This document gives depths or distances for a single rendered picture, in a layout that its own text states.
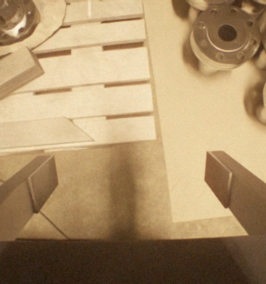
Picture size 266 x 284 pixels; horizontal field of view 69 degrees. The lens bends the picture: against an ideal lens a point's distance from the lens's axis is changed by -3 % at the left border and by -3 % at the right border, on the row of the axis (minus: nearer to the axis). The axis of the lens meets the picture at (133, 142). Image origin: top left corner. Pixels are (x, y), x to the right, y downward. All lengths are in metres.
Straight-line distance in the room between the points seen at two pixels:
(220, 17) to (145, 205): 0.84
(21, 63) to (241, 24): 0.89
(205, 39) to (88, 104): 0.53
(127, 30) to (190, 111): 0.47
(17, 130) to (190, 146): 0.76
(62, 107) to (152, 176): 0.51
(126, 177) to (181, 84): 0.52
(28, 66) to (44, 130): 0.26
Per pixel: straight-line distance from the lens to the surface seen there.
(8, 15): 1.09
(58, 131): 0.87
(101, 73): 0.92
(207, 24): 0.93
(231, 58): 0.87
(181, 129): 0.97
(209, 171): 0.16
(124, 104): 0.85
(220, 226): 1.04
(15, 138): 0.95
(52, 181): 0.17
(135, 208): 0.97
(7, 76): 0.97
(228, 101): 1.07
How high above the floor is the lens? 0.95
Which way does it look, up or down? 82 degrees down
